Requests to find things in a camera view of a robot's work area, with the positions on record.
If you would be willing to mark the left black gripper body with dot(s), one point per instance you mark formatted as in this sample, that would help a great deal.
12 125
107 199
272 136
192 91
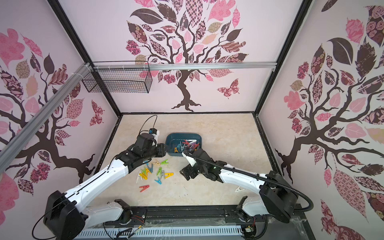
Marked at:
155 152

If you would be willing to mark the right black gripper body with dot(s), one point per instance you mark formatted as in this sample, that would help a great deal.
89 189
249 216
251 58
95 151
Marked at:
190 171

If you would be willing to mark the yellow clothespin pile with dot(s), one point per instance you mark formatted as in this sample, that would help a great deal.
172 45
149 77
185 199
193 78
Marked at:
144 176
167 175

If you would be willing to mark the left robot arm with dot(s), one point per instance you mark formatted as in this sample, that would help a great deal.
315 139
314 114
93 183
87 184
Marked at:
67 214

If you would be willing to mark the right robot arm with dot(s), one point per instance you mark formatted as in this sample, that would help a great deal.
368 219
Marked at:
274 196

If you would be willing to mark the teal plastic storage box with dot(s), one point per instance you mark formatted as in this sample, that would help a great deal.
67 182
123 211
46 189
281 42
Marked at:
177 143

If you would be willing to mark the beige clothespin left pile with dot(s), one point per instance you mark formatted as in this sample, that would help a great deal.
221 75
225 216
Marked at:
155 162

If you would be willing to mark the green clothespin pile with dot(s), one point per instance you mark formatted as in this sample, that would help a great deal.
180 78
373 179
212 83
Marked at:
160 170
165 162

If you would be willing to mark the white clothespin near right base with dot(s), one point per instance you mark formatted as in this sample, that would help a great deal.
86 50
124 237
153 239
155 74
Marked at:
239 189

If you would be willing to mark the light blue clothespin front left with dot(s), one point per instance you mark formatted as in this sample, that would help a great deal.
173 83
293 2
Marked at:
159 181

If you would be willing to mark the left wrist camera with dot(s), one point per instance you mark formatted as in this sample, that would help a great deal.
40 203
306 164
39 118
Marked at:
153 131

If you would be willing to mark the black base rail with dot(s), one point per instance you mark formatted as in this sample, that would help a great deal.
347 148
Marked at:
183 214

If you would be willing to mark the white slotted cable duct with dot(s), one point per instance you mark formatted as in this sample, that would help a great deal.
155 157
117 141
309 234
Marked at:
159 232

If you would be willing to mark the black wire mesh basket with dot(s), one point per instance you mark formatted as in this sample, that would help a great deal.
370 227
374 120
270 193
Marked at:
119 77

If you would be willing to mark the aluminium rail on back wall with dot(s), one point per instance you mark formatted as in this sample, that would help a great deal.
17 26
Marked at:
200 66

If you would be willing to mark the aluminium rail on wall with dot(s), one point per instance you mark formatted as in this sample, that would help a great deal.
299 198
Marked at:
200 66
11 150

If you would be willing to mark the aluminium rail on left wall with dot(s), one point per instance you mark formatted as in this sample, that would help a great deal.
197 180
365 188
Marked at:
11 150

